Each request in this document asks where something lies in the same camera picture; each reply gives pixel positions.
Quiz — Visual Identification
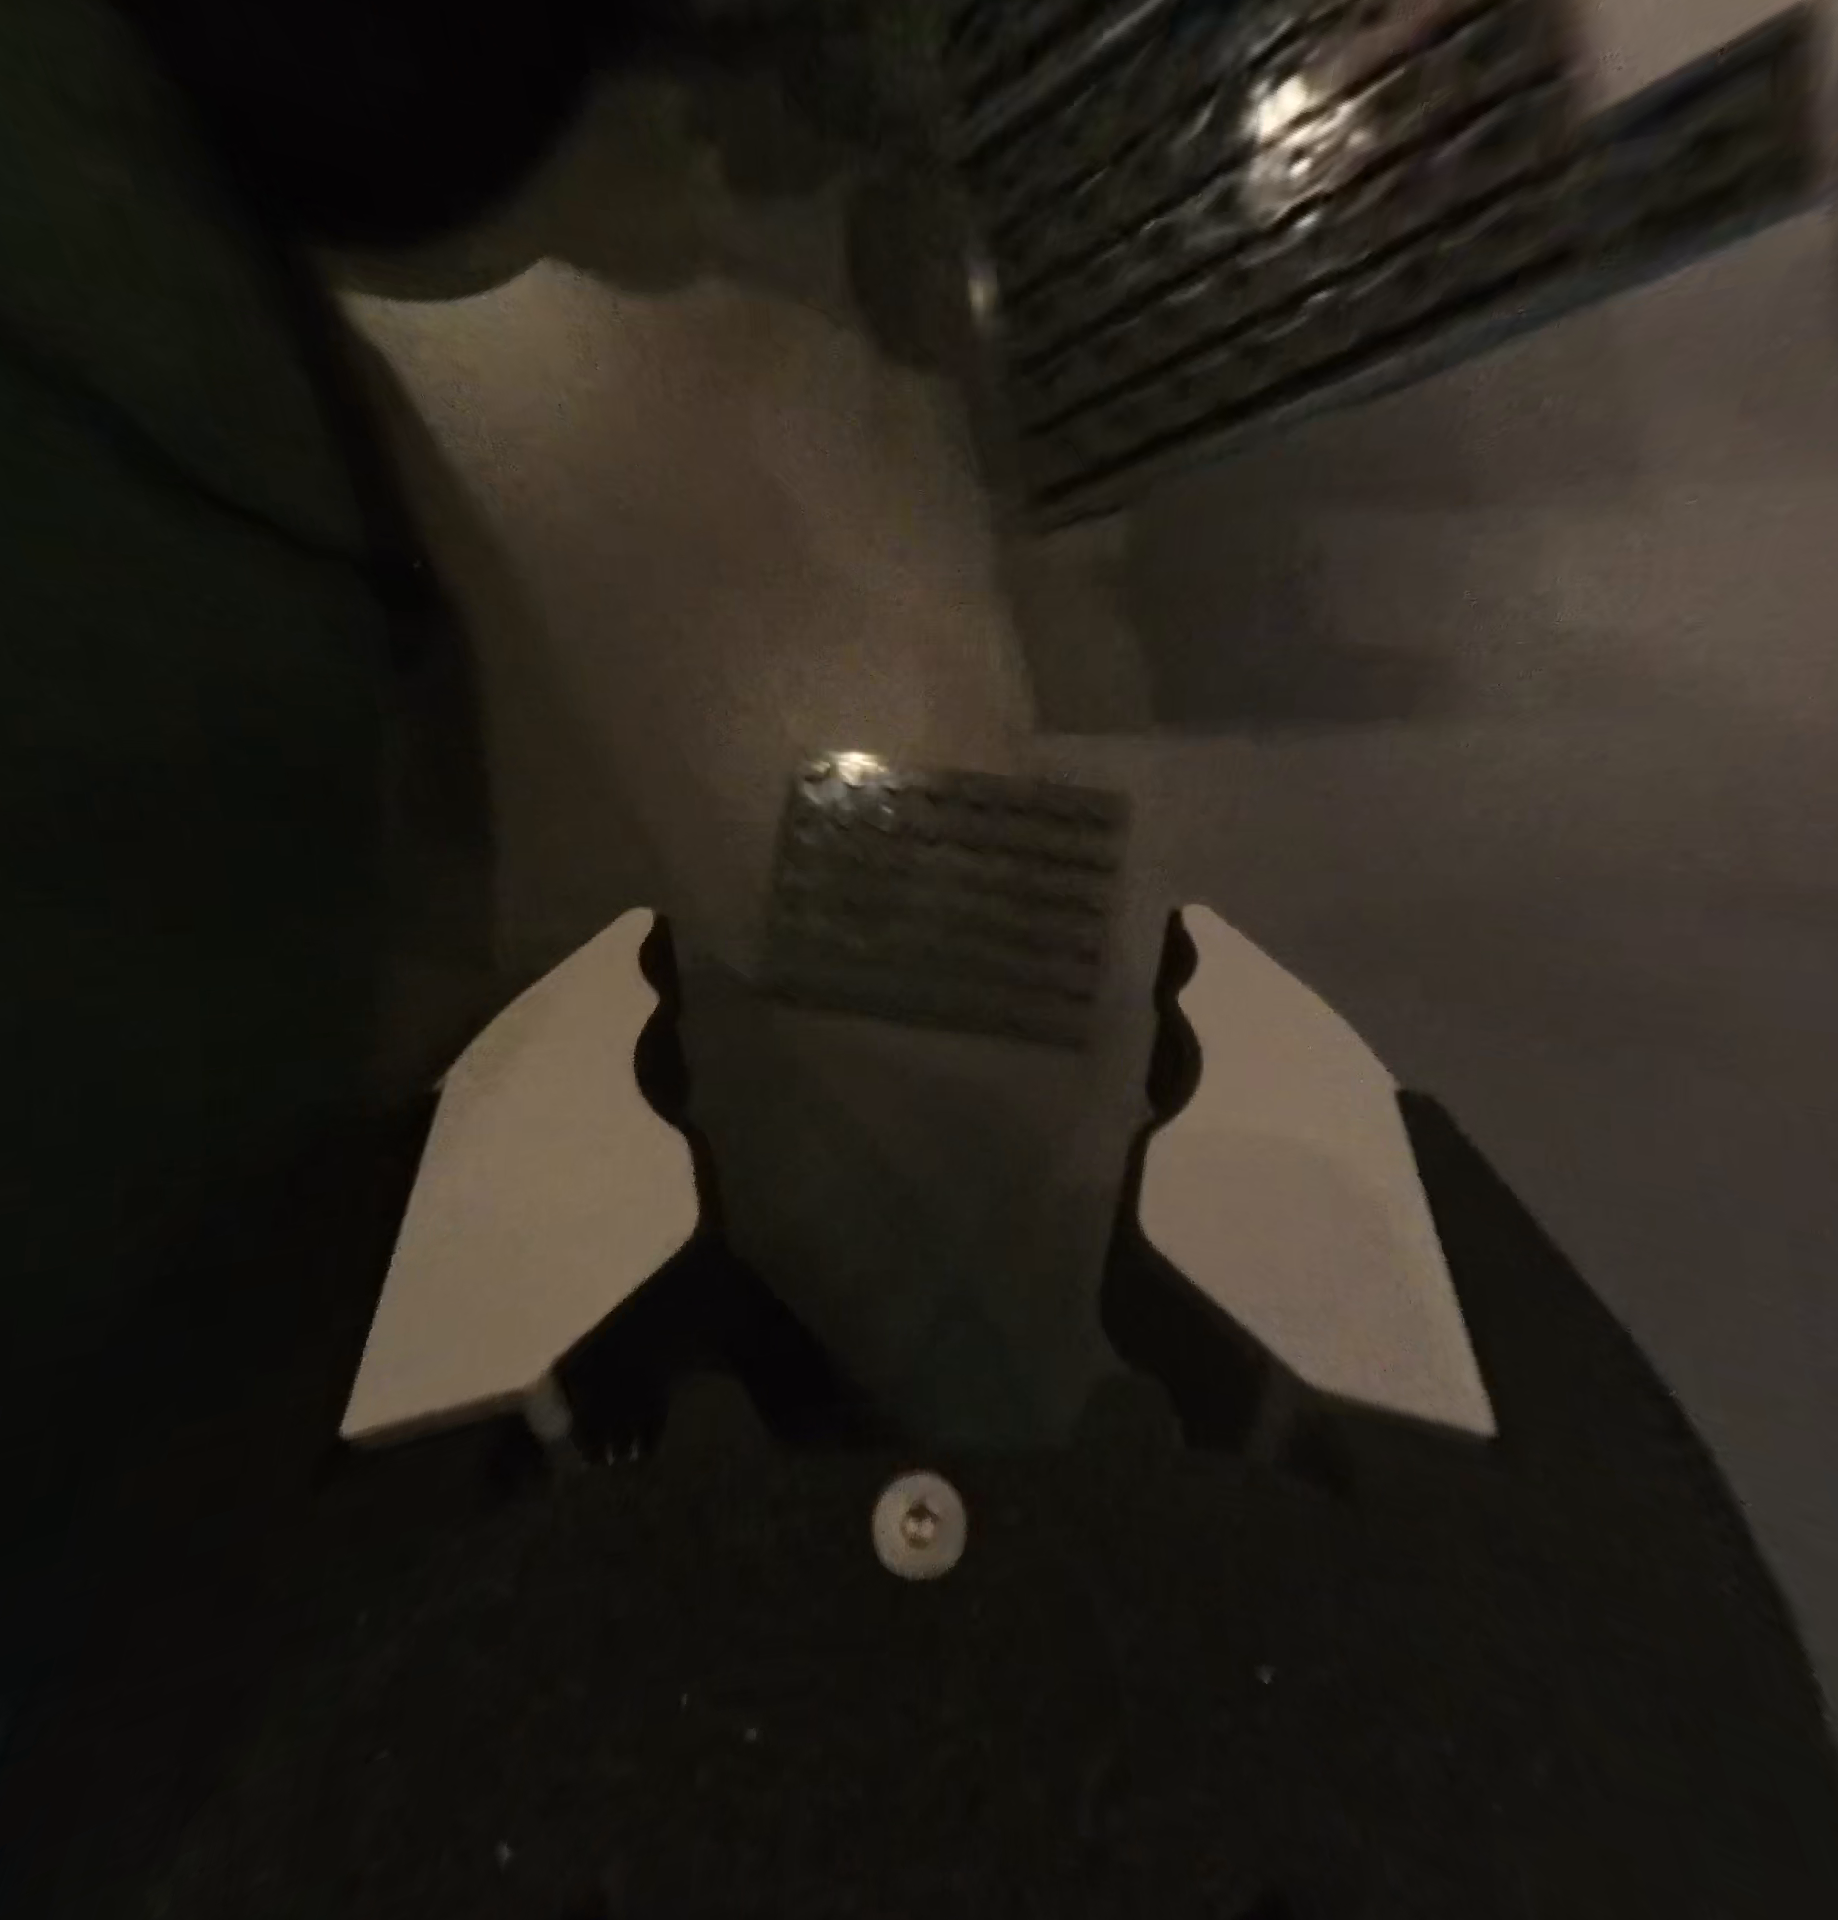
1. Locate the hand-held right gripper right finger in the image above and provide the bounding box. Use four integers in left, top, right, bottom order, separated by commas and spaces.
1107, 904, 1499, 1446

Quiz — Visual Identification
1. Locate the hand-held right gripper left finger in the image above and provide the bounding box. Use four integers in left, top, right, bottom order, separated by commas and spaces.
338, 905, 706, 1449

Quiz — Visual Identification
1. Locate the grey studded toy plate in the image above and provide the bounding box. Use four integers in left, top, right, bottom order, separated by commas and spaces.
750, 754, 1136, 1051

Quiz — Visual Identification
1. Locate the grey toy brick plate assembly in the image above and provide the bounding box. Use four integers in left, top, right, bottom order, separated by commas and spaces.
940, 0, 1823, 528

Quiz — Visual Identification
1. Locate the dark green sweatshirt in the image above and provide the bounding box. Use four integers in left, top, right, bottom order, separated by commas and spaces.
0, 0, 494, 1577

